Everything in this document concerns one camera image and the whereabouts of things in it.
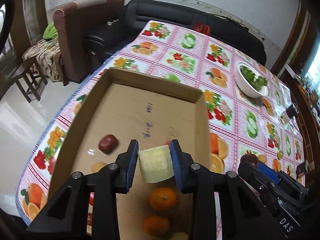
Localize dried red jujube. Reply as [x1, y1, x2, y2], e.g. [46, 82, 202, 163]
[98, 134, 118, 154]

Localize small orange mandarin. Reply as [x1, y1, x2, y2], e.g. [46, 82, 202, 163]
[149, 187, 178, 211]

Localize orange mandarin with leaf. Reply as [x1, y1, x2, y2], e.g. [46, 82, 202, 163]
[143, 216, 170, 237]

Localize pale sugarcane piece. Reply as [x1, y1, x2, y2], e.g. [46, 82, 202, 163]
[138, 145, 174, 184]

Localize green grape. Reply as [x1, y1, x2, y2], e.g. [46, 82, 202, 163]
[277, 151, 284, 160]

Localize dark red plum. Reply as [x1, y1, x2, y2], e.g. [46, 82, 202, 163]
[240, 153, 259, 168]

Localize brown longan fruit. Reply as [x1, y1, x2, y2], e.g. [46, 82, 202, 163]
[91, 162, 107, 173]

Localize tan round longan fruit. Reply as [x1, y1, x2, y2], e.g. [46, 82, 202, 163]
[258, 154, 267, 164]

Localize floral fruit print tablecloth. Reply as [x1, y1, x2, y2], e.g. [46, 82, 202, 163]
[17, 29, 304, 239]

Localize black cup with utensils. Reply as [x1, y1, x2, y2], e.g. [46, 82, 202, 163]
[286, 102, 299, 119]

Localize wooden side cabinet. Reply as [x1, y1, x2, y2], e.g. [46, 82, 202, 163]
[271, 1, 319, 187]

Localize green leafy vegetables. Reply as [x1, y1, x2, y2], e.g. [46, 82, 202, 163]
[240, 66, 267, 91]

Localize white bowl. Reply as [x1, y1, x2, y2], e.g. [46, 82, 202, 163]
[234, 61, 268, 99]

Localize shallow cardboard box tray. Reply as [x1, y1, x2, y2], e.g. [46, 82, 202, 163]
[47, 68, 212, 240]

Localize dark wooden stool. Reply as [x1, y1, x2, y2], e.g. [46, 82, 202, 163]
[12, 56, 48, 103]

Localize black leather sofa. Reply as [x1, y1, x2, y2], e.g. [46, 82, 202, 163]
[83, 0, 267, 64]

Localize floral patterned seat cover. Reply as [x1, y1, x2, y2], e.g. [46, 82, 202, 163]
[22, 38, 63, 82]

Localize red object on sofa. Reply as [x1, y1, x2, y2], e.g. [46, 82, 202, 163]
[194, 22, 211, 36]

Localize green cushion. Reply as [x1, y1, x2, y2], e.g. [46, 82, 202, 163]
[42, 21, 58, 40]

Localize brown fabric armchair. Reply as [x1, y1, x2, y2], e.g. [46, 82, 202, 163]
[53, 0, 125, 83]

